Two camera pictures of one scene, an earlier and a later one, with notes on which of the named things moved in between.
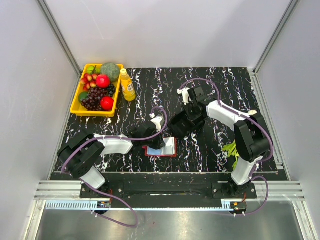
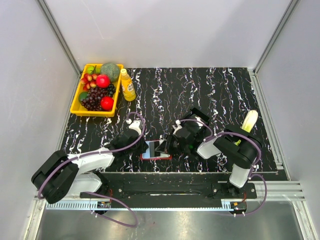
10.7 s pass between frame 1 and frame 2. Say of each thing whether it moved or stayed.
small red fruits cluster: stayed
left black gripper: moved
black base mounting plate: stayed
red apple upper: stayed
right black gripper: moved
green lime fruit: stayed
